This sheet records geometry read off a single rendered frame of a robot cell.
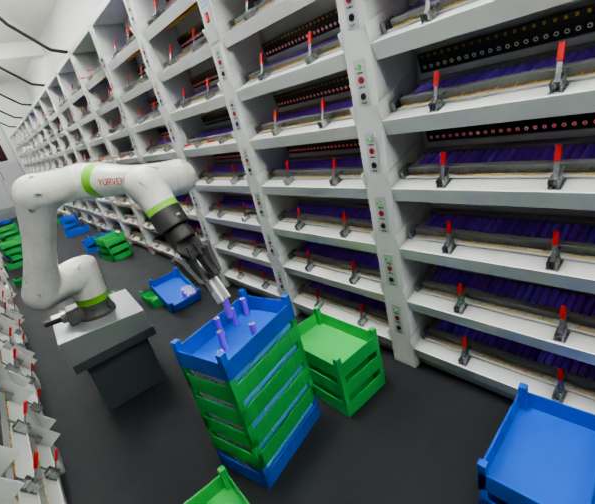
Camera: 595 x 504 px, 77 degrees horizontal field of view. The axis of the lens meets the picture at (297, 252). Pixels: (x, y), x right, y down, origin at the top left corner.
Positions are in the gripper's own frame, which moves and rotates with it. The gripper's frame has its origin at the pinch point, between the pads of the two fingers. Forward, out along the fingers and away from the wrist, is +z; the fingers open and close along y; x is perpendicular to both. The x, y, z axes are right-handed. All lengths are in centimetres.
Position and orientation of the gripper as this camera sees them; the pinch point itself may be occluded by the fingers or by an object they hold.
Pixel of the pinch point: (217, 289)
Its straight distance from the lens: 108.2
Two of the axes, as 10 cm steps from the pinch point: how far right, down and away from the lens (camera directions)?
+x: 6.4, -3.5, -6.9
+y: -5.5, 4.3, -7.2
